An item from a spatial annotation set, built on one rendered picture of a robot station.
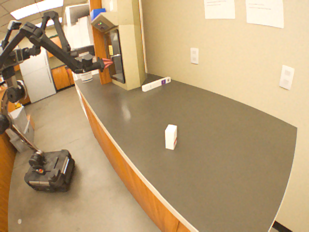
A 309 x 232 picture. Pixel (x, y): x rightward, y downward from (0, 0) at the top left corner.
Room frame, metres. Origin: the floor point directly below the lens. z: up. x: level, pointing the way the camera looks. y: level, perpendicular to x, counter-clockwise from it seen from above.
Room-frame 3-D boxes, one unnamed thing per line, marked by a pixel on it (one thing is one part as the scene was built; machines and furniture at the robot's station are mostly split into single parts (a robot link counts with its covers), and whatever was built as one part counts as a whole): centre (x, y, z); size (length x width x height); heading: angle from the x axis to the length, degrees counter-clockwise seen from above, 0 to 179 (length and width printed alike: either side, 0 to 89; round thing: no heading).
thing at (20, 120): (1.52, 2.58, 0.49); 0.60 x 0.42 x 0.33; 34
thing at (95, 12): (1.14, 0.37, 1.56); 0.10 x 0.10 x 0.09; 34
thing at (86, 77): (1.47, 0.72, 1.02); 0.13 x 0.13 x 0.15
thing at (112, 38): (1.09, 0.27, 1.19); 0.30 x 0.01 x 0.40; 34
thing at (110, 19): (1.06, 0.32, 1.46); 0.32 x 0.11 x 0.10; 34
